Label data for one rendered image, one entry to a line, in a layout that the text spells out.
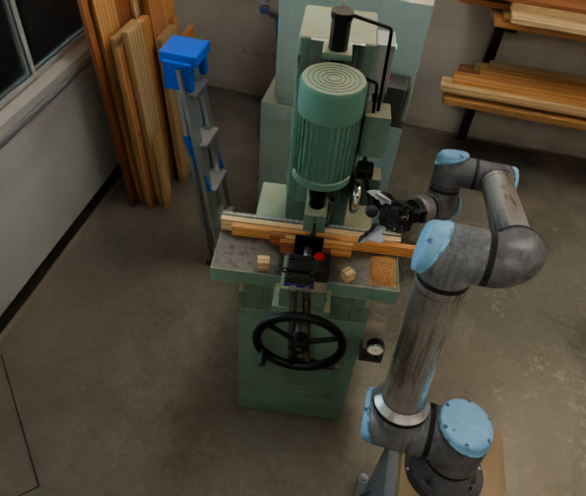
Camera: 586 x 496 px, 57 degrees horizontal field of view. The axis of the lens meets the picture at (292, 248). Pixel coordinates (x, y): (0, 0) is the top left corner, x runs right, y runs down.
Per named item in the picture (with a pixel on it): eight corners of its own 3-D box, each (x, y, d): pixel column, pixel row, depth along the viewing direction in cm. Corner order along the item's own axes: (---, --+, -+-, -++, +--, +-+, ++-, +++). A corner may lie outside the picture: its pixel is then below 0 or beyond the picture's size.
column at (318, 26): (282, 223, 200) (296, 34, 148) (289, 185, 216) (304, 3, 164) (342, 230, 200) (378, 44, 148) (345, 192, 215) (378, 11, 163)
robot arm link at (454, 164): (476, 152, 161) (465, 190, 167) (437, 144, 163) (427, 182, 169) (479, 158, 153) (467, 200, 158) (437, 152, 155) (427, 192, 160)
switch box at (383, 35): (366, 93, 168) (375, 43, 157) (366, 77, 175) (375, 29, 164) (385, 95, 168) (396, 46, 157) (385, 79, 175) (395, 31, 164)
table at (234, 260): (203, 302, 167) (202, 290, 163) (222, 234, 189) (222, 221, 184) (397, 328, 166) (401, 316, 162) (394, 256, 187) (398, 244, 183)
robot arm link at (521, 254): (565, 259, 100) (519, 158, 159) (496, 245, 102) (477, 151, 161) (545, 311, 105) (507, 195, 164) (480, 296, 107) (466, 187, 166)
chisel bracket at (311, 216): (301, 234, 171) (303, 215, 165) (305, 205, 181) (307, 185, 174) (324, 237, 171) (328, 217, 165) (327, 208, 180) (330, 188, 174)
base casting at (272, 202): (236, 307, 183) (236, 290, 177) (261, 198, 223) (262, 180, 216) (367, 324, 182) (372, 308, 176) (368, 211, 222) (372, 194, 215)
